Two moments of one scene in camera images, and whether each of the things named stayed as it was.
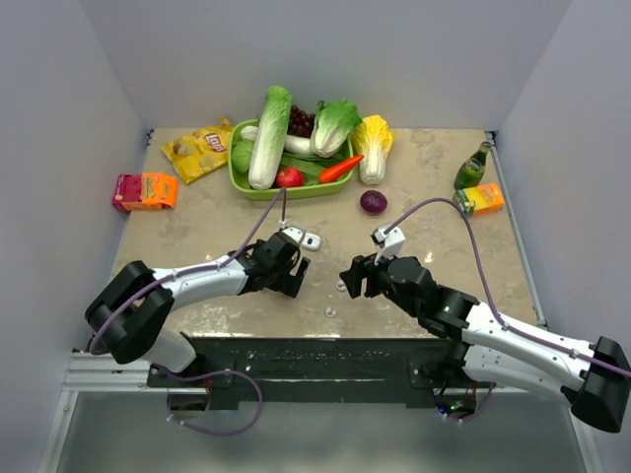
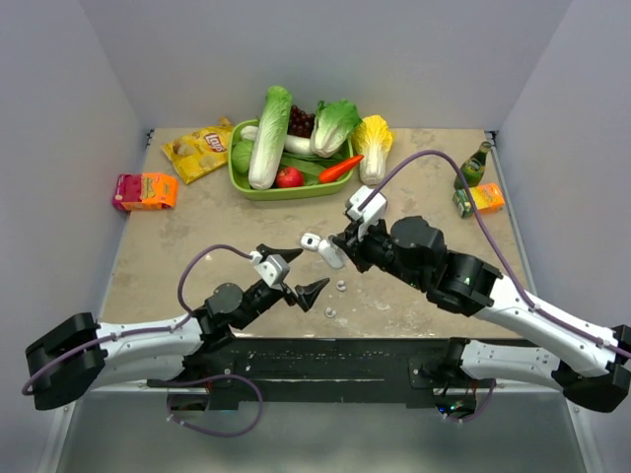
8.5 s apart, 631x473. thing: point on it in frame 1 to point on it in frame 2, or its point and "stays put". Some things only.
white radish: (300, 145) stays put
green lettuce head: (335, 121) stays put
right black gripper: (362, 267) to (354, 246)
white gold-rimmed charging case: (312, 241) stays put
